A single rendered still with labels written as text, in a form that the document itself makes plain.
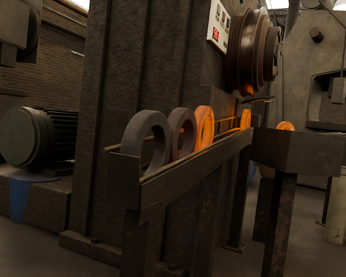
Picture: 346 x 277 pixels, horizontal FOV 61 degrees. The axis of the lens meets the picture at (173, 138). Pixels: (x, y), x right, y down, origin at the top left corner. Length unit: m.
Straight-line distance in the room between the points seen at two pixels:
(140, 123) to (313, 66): 3.93
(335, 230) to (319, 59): 2.62
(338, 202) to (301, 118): 2.21
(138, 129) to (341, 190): 1.86
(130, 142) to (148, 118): 0.06
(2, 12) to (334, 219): 4.94
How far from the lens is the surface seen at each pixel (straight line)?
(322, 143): 1.09
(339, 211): 2.32
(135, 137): 0.59
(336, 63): 4.37
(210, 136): 1.05
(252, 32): 1.55
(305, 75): 4.42
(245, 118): 1.63
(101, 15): 1.57
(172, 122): 0.76
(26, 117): 2.00
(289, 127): 2.16
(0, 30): 5.32
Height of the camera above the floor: 0.72
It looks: 4 degrees down
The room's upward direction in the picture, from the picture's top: 7 degrees clockwise
